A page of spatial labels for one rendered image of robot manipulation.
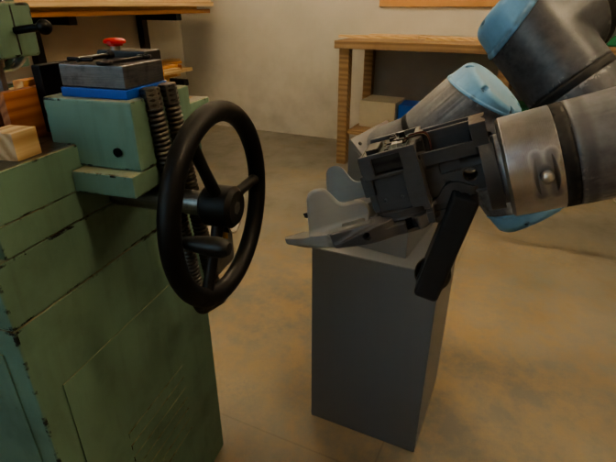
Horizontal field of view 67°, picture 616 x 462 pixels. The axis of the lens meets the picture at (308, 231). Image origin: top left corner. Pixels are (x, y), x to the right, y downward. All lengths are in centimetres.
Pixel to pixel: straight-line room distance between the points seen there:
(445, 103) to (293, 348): 100
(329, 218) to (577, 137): 22
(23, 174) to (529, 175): 54
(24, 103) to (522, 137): 61
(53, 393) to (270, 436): 76
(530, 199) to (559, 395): 129
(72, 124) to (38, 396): 36
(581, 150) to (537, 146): 3
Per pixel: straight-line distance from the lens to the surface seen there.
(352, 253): 107
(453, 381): 160
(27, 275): 66
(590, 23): 58
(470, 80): 97
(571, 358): 183
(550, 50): 55
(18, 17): 81
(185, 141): 56
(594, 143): 42
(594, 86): 54
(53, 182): 67
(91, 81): 67
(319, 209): 45
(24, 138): 65
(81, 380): 79
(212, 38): 462
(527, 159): 41
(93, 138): 67
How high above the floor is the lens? 107
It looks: 26 degrees down
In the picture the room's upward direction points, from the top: straight up
